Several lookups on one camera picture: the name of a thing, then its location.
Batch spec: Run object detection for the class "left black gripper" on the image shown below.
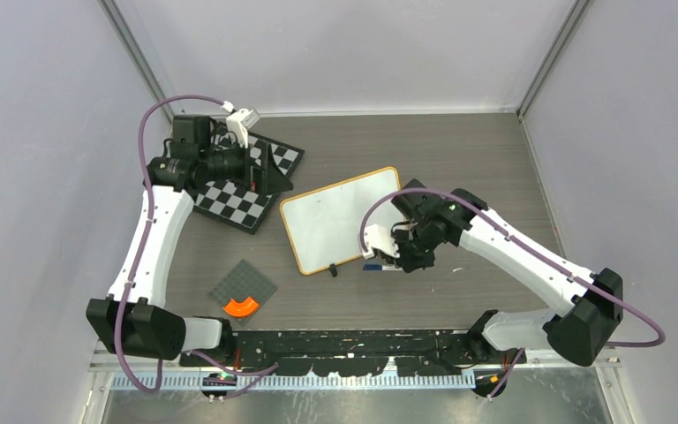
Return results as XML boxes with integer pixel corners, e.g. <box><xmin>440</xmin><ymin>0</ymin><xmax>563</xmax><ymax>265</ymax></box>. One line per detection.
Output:
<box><xmin>200</xmin><ymin>134</ymin><xmax>292</xmax><ymax>196</ymax></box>

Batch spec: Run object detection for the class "black white chessboard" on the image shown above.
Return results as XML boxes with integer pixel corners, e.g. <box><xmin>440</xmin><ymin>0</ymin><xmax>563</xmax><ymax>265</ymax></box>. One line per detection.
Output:
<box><xmin>193</xmin><ymin>132</ymin><xmax>305</xmax><ymax>234</ymax></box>

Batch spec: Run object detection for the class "yellow framed whiteboard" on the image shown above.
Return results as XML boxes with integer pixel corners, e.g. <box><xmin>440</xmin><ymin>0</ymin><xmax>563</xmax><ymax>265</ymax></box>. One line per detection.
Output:
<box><xmin>279</xmin><ymin>166</ymin><xmax>401</xmax><ymax>276</ymax></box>

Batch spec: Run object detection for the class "blue capped whiteboard marker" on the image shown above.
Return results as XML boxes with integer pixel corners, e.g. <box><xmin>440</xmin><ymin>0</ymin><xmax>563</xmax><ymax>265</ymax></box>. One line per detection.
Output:
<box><xmin>362</xmin><ymin>263</ymin><xmax>402</xmax><ymax>271</ymax></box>

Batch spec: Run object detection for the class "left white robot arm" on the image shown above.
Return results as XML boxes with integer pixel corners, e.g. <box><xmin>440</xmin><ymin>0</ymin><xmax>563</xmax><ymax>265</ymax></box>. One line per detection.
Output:
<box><xmin>86</xmin><ymin>109</ymin><xmax>299</xmax><ymax>366</ymax></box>

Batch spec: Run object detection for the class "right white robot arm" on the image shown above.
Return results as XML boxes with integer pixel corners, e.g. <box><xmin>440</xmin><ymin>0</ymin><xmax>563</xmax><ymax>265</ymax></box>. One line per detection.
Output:
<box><xmin>391</xmin><ymin>179</ymin><xmax>623</xmax><ymax>367</ymax></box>

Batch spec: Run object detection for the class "grey studded baseplate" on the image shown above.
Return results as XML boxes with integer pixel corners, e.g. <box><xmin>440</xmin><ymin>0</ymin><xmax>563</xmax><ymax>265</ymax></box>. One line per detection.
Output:
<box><xmin>209</xmin><ymin>260</ymin><xmax>278</xmax><ymax>327</ymax></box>

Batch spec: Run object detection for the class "orange curved block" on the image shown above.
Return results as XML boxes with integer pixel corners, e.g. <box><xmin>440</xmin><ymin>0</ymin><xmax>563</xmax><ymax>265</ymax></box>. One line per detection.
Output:
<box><xmin>222</xmin><ymin>296</ymin><xmax>261</xmax><ymax>319</ymax></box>

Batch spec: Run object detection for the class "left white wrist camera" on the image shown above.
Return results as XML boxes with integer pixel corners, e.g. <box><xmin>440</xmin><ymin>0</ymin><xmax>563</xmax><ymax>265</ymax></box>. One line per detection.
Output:
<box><xmin>225</xmin><ymin>108</ymin><xmax>260</xmax><ymax>148</ymax></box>

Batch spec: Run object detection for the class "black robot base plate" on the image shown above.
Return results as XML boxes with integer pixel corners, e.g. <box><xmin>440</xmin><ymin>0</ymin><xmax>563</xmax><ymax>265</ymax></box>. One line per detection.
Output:
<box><xmin>180</xmin><ymin>329</ymin><xmax>516</xmax><ymax>377</ymax></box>

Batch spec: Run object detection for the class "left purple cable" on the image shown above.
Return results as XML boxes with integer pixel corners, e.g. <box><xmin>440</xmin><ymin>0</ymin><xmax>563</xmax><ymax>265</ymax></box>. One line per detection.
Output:
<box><xmin>112</xmin><ymin>95</ymin><xmax>279</xmax><ymax>400</ymax></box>

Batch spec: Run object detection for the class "purple cable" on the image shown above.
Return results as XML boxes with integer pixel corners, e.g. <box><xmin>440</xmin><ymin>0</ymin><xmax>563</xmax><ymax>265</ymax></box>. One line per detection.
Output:
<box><xmin>358</xmin><ymin>187</ymin><xmax>667</xmax><ymax>401</ymax></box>
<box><xmin>112</xmin><ymin>95</ymin><xmax>279</xmax><ymax>400</ymax></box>

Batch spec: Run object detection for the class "white slotted cable duct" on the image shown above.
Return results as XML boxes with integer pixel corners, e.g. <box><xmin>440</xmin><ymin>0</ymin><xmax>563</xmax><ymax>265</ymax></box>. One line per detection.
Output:
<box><xmin>109</xmin><ymin>372</ymin><xmax>478</xmax><ymax>391</ymax></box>

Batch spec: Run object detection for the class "aluminium frame rail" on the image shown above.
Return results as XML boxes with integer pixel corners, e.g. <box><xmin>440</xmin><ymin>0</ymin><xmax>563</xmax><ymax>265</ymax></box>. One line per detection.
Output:
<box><xmin>86</xmin><ymin>119</ymin><xmax>193</xmax><ymax>375</ymax></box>

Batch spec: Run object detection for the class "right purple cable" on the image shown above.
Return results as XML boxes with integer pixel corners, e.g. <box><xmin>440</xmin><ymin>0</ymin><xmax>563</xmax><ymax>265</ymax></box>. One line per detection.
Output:
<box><xmin>358</xmin><ymin>187</ymin><xmax>667</xmax><ymax>401</ymax></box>

